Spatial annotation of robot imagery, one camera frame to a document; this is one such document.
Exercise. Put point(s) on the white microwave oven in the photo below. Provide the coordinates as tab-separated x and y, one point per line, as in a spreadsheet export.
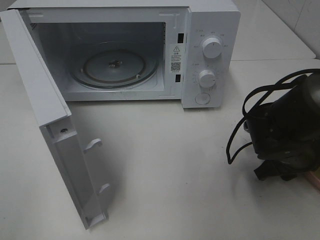
179	26

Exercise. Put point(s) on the white timer knob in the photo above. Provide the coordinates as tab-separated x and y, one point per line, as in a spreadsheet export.
207	78

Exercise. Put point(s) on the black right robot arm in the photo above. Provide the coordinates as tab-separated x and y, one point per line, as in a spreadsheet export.
305	94

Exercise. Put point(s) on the white microwave door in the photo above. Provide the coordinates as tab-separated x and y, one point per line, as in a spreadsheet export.
53	117

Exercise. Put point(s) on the pink round plate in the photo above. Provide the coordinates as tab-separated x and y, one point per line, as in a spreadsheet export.
314	178

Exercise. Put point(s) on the upper white power knob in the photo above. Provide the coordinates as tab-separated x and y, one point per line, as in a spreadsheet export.
212	47

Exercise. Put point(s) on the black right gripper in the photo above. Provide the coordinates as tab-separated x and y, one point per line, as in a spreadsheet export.
286	139

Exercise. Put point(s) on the glass microwave turntable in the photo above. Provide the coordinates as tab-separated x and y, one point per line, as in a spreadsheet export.
114	64

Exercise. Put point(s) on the round white door button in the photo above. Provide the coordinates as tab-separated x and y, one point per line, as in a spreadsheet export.
202	98

